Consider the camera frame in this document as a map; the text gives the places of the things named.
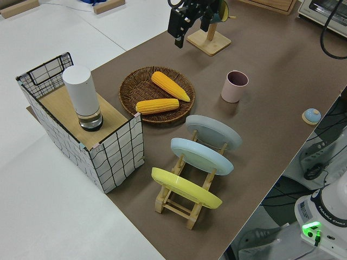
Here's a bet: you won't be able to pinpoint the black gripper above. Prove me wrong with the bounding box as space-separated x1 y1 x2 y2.
167 0 217 49

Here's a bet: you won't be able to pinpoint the pink mug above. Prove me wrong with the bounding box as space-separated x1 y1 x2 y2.
221 70 249 104

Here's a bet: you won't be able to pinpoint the white water bottle glass base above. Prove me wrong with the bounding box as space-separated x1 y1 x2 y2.
62 66 104 132

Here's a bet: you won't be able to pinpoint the wooden mug rack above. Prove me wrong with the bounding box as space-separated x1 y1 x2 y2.
186 15 237 57

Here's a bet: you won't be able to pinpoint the dark blue mug yellow inside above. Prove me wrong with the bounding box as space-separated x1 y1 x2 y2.
210 0 230 24

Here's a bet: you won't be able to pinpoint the yellow corn cob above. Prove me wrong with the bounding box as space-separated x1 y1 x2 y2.
151 71 191 103
135 98 180 116

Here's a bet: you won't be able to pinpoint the light wooden cabinet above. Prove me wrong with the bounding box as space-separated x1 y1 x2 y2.
235 0 298 15

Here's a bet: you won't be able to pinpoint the light wooden block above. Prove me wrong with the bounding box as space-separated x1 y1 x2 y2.
0 0 40 20
93 0 126 15

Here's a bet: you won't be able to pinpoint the brown table mat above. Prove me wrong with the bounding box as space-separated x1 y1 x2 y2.
25 0 347 260

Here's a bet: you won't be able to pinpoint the brown wicker basket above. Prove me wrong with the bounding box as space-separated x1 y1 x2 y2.
119 66 196 126

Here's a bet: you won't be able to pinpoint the blue plastic object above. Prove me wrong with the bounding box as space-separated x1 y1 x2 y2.
81 0 107 7

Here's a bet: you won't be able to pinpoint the grey plate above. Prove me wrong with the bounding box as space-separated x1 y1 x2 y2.
185 114 242 152

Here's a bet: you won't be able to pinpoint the white toaster oven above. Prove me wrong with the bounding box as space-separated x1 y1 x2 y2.
296 0 347 34

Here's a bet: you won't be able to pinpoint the light blue plate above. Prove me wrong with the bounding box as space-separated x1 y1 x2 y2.
170 138 234 177

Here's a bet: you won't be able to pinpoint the small blue bell wooden base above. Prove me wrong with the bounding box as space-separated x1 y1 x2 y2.
301 108 322 126

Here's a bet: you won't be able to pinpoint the yellow plate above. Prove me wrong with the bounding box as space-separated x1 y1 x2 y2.
151 167 223 210

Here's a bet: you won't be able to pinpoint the grey power strip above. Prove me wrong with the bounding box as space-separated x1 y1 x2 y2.
299 136 336 169

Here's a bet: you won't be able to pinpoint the wooden plate rack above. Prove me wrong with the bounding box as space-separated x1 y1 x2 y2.
155 129 228 230

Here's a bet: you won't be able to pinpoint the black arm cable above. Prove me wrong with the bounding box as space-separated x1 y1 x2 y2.
320 0 347 59

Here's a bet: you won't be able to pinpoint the wire grid shelf wooden boards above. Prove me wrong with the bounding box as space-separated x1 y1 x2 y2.
15 51 145 194

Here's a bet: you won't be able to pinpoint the black coiled floor cable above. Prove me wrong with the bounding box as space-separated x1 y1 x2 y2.
303 163 330 181

